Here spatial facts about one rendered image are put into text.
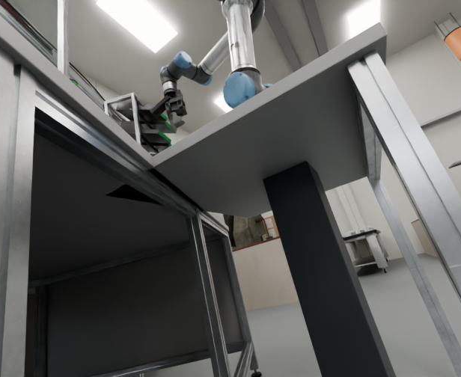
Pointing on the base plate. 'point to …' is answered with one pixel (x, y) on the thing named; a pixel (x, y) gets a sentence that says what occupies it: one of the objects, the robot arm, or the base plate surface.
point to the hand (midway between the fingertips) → (173, 129)
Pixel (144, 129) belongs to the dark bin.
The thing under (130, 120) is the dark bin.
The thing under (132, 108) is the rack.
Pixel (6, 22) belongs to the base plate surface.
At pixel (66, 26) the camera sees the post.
